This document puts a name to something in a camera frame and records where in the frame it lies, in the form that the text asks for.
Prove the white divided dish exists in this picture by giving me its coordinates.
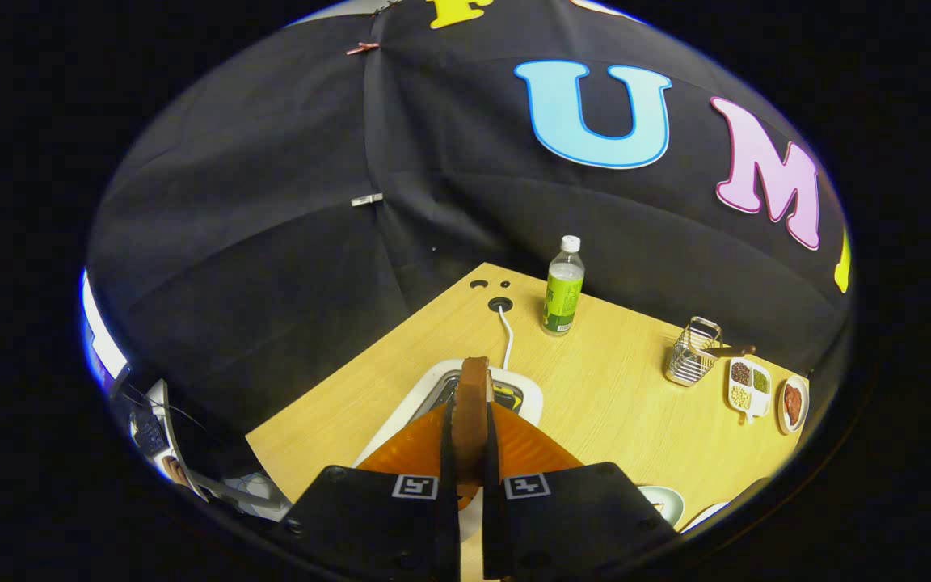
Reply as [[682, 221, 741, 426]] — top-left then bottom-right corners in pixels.
[[727, 357, 773, 424]]

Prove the white square plate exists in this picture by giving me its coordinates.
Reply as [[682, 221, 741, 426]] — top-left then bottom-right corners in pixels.
[[680, 501, 731, 534]]

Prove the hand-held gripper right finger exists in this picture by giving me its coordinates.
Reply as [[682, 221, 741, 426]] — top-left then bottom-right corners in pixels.
[[480, 400, 680, 582]]

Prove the brown-crust bread slice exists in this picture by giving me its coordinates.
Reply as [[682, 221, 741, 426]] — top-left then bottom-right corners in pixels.
[[453, 356, 489, 486]]

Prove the green label water bottle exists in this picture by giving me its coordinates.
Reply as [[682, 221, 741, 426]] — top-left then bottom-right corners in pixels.
[[541, 235, 586, 336]]

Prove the white power cable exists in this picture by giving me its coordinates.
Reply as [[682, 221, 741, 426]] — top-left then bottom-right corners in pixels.
[[498, 306, 515, 371]]

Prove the pale green round plate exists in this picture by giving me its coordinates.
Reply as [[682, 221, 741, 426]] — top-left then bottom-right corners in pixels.
[[637, 485, 685, 528]]

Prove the bright screen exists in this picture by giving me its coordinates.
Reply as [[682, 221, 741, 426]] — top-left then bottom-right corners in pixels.
[[80, 269, 128, 393]]

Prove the wire utensil holder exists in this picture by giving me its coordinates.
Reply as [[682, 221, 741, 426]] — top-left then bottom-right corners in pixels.
[[664, 316, 723, 387]]

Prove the black backdrop cloth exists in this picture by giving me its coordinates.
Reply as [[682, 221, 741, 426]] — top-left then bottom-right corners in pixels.
[[86, 0, 854, 478]]

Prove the white toaster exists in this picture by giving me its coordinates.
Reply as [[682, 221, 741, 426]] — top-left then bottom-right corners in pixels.
[[352, 358, 545, 544]]

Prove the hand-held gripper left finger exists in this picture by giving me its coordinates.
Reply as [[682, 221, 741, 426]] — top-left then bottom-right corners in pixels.
[[282, 400, 461, 582]]

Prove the white round plate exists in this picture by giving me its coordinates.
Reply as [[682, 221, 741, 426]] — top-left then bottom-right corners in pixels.
[[777, 374, 811, 436]]

